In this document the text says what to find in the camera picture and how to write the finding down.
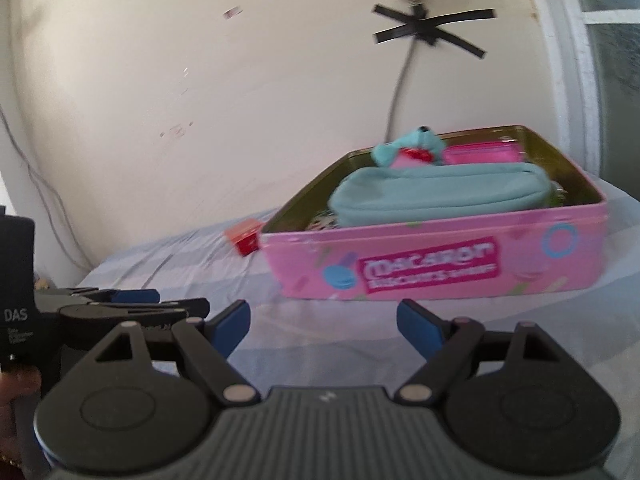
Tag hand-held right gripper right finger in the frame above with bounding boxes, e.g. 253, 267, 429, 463
396, 298, 577, 404

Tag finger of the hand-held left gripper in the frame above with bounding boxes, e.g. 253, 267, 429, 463
59, 298, 212, 361
65, 287, 162, 307

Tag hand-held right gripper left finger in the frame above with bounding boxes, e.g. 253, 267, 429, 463
82, 299, 262, 404

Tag pink tin box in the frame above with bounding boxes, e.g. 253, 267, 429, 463
259, 124, 607, 303

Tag grey-green zip pouch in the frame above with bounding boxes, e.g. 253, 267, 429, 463
328, 161, 554, 229

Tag patterned tissue pack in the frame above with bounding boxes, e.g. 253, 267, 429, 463
305, 211, 342, 234

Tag teal teddy bear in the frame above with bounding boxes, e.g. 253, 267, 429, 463
372, 126, 449, 169

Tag pink shiny purse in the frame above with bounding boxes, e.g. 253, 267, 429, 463
442, 142, 524, 166

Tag person's left hand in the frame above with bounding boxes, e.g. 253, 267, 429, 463
0, 366, 45, 467

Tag striped bedsheet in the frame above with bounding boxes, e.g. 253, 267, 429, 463
32, 172, 640, 480

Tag red cardboard box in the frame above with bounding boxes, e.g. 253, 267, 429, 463
223, 219, 264, 259

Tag black tape cross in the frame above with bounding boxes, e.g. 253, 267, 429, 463
372, 3, 497, 59

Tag thin wall cables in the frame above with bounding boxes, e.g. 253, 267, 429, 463
0, 104, 97, 272

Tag grey power cable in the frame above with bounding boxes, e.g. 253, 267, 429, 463
382, 40, 420, 144

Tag white window frame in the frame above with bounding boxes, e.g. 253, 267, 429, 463
517, 0, 640, 188

